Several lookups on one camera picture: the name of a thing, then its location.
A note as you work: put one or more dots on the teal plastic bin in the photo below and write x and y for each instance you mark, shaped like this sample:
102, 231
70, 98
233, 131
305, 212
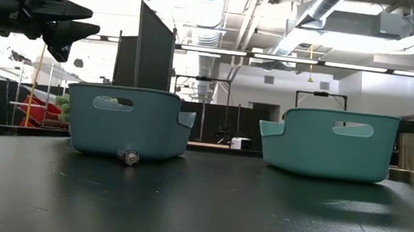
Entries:
309, 151

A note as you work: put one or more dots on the red slanted frame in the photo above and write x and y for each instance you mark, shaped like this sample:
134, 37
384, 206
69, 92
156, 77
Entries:
40, 114

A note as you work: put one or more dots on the black tubular stand frame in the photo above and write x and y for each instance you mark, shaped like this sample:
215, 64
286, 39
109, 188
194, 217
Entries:
202, 79
321, 93

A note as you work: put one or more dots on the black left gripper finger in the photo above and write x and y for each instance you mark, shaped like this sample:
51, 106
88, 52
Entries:
62, 10
65, 34

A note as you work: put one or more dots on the metal shelf rack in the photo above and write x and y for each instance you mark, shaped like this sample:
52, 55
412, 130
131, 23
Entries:
48, 87

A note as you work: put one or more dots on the green spiky plant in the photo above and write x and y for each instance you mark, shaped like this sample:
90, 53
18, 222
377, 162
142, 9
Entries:
64, 108

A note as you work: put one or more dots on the large smooth ceiling duct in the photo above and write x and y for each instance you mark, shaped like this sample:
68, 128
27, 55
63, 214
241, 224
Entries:
315, 16

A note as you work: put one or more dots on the silver ribbed ceiling duct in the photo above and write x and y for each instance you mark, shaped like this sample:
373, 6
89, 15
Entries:
207, 33

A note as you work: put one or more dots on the white box device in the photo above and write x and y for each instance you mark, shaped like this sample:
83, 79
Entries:
239, 143

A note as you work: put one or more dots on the silver black AA battery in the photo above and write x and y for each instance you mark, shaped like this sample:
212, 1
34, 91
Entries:
131, 157

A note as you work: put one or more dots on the wooden crate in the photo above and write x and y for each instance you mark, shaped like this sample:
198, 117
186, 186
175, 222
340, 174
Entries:
413, 151

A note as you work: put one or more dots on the blue plastic bin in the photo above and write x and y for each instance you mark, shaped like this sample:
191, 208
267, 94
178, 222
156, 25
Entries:
145, 129

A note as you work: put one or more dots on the dark grey partition panel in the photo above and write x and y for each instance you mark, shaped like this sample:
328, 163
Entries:
154, 51

